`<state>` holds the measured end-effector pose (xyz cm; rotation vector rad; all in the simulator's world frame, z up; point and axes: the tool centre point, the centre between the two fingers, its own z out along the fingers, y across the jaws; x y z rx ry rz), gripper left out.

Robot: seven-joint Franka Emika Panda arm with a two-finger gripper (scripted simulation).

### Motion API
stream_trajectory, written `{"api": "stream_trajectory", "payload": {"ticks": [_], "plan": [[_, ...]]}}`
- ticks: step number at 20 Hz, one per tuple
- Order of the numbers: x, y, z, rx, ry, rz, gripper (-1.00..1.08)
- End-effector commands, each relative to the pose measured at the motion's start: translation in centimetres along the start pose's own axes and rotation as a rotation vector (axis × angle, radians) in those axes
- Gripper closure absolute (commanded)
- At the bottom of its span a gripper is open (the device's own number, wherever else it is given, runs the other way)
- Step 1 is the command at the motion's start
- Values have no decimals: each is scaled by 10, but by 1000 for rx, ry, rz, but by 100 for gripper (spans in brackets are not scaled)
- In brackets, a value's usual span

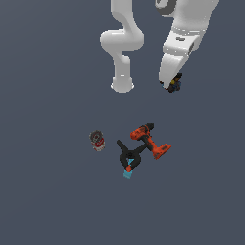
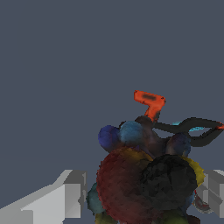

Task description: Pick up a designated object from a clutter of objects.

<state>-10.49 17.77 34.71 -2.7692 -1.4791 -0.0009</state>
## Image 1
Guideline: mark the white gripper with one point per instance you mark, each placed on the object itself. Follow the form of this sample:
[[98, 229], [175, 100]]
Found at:
[[169, 66]]

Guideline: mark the small dark multicoloured object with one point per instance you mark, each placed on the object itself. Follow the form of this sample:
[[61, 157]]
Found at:
[[175, 84]]

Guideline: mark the orange and black power drill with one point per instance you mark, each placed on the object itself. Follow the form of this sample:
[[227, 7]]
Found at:
[[147, 138]]

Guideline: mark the black spring clamp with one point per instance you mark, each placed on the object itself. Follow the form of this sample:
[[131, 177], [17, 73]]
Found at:
[[129, 155]]

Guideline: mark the red and white soup can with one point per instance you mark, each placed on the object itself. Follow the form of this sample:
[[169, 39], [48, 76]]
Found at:
[[98, 142]]

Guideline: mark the small light blue block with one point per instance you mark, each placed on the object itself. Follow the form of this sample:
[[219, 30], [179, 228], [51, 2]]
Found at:
[[127, 174]]

